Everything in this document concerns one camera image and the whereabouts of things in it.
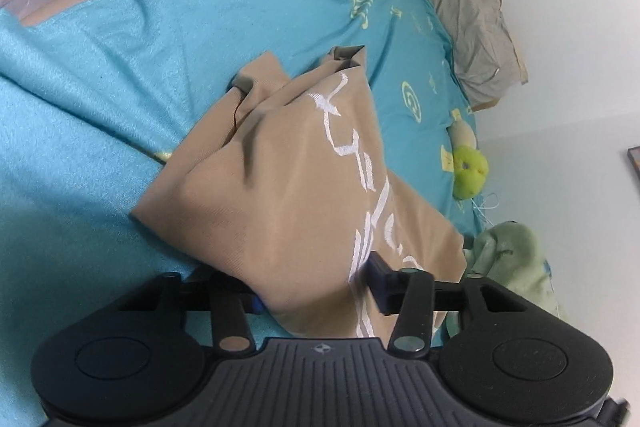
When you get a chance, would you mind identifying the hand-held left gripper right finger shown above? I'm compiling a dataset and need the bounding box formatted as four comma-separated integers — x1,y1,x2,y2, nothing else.
364,252,527,356

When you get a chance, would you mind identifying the grey pillow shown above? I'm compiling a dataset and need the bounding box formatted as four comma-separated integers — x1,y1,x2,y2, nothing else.
398,0,530,108

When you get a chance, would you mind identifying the pale green blanket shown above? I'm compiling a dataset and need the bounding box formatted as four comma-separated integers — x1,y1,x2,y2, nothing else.
433,221,561,347

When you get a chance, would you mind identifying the tan shirt with white print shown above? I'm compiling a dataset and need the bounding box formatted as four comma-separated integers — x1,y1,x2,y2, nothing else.
131,46,468,340

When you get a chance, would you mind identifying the green plush toy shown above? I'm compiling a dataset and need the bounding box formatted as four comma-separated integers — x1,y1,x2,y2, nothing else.
448,109,490,200

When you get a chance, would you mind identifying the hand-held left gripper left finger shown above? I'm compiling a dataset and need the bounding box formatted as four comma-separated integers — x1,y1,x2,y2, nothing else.
114,272,266,354

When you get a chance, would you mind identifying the teal printed bed sheet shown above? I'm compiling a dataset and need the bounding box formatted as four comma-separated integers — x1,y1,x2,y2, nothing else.
0,0,484,427

